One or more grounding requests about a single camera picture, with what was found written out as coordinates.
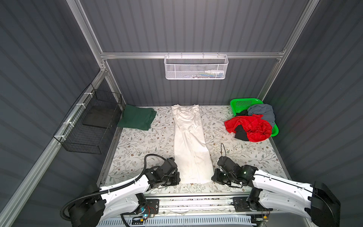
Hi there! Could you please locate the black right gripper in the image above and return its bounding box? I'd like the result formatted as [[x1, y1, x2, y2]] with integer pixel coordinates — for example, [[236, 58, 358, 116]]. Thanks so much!
[[209, 167, 234, 185]]

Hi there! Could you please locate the white printed t shirt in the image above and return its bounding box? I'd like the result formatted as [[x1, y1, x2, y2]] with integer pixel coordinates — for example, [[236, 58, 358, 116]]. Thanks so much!
[[172, 105, 214, 184]]

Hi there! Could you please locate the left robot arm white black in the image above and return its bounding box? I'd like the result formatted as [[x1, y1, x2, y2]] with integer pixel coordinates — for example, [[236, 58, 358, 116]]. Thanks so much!
[[66, 166, 180, 227]]

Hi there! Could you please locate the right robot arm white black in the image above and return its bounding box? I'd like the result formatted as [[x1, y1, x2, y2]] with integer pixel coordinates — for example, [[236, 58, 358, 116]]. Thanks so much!
[[211, 164, 341, 227]]

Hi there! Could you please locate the floral patterned table mat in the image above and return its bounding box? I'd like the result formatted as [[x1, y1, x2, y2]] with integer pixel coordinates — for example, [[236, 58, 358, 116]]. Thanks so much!
[[103, 106, 290, 194]]

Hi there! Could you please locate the red t shirt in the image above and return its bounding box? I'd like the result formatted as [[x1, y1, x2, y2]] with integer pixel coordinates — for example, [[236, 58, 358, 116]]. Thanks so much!
[[224, 114, 272, 142]]

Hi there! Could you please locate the folded dark green t shirt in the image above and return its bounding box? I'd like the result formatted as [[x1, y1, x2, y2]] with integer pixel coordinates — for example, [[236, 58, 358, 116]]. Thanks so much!
[[117, 105, 157, 131]]

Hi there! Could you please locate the green plastic laundry basket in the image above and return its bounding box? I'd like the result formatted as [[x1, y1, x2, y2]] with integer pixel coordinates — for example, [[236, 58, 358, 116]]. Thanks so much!
[[230, 97, 280, 137]]

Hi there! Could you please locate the grey blue t shirt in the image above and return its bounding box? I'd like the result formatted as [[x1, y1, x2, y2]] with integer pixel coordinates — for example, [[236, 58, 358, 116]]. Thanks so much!
[[247, 104, 276, 128]]

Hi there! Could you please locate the white bottle in basket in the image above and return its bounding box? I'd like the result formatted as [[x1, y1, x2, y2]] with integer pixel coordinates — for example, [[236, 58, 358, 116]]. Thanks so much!
[[205, 70, 225, 77]]

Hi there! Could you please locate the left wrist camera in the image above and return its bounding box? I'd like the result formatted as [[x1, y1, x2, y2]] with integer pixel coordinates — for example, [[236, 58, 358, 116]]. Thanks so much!
[[161, 158, 177, 176]]

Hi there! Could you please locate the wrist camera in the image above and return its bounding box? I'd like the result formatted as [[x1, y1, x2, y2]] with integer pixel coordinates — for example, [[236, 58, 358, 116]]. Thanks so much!
[[161, 158, 177, 176], [217, 156, 240, 173]]

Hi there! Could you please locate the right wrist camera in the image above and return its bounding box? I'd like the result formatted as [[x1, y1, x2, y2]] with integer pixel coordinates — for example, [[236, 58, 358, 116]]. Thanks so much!
[[217, 156, 240, 173]]

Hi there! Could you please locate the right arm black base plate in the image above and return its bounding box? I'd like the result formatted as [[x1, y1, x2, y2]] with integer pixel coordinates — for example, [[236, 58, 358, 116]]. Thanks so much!
[[231, 196, 273, 212]]

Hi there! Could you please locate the aluminium mounting rail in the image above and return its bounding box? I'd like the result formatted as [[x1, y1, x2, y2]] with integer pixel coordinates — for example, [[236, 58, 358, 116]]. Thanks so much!
[[79, 193, 313, 219]]

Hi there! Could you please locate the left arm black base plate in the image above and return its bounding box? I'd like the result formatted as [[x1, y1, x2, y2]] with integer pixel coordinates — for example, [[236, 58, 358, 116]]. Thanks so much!
[[135, 199, 160, 216]]

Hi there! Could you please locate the white slotted cable duct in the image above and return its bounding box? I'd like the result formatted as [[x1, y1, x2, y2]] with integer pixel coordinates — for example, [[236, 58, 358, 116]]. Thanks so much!
[[98, 215, 257, 227]]

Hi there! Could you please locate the black wire mesh basket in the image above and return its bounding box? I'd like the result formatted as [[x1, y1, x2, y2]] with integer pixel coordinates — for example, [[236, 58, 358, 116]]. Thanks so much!
[[54, 85, 123, 155]]

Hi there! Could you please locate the black corrugated cable conduit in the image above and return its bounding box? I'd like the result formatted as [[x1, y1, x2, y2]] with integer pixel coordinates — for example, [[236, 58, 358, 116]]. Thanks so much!
[[59, 154, 166, 222]]

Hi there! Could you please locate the white wire mesh basket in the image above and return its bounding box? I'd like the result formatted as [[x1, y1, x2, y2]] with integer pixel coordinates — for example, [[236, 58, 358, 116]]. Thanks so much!
[[164, 54, 229, 80]]

